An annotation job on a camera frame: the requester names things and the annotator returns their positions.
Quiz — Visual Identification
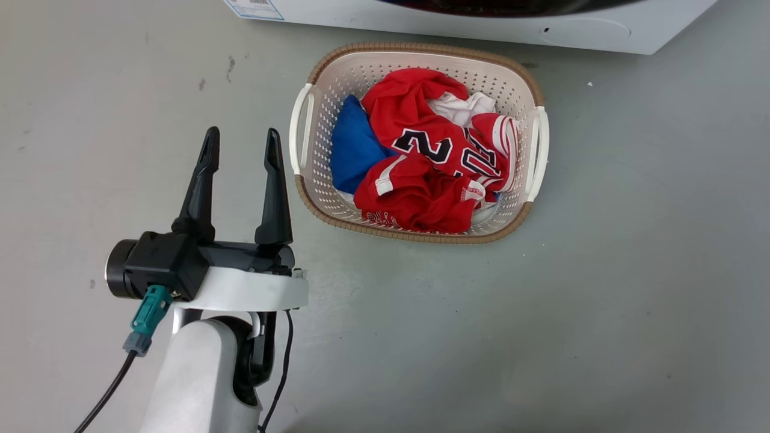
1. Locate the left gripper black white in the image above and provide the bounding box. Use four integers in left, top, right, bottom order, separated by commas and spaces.
171, 126, 310, 312

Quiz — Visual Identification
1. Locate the white washing machine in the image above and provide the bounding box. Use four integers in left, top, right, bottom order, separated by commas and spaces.
223, 0, 720, 55

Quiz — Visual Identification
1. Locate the dark glass washing machine door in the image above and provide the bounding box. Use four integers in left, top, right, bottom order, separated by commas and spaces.
378, 0, 645, 18

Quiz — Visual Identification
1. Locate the beige perforated laundry basket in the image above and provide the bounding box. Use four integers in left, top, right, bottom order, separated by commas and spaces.
289, 42, 550, 245

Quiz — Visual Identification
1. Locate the blue garment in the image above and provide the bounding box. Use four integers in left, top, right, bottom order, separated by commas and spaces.
330, 94, 398, 195

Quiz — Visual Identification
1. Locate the red sports jersey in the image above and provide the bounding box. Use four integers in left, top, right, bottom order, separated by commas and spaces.
353, 67, 520, 235

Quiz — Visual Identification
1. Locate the blue white label sticker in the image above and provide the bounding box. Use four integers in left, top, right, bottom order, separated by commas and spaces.
225, 0, 285, 22

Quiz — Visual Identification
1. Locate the white garment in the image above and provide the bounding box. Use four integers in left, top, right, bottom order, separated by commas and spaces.
427, 91, 497, 129

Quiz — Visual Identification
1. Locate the white filter cover flap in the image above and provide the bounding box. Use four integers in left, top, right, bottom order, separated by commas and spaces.
538, 17, 633, 50

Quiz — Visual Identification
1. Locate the black cable with teal plug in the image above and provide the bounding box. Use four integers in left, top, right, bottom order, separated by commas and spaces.
73, 284, 174, 433

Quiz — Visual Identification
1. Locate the thin black cable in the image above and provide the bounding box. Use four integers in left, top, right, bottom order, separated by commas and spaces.
257, 310, 294, 433

